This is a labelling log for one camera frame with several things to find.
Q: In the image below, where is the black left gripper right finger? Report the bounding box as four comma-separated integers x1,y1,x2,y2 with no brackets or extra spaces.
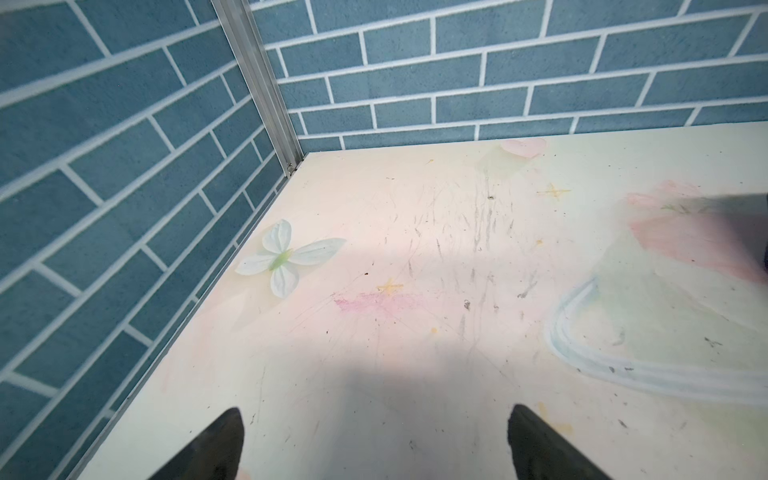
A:
507,404,610,480

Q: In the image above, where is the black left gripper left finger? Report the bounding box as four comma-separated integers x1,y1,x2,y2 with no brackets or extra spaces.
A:
150,407,245,480

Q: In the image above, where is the aluminium corner post left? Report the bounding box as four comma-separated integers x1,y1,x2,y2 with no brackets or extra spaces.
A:
212,0,304,177

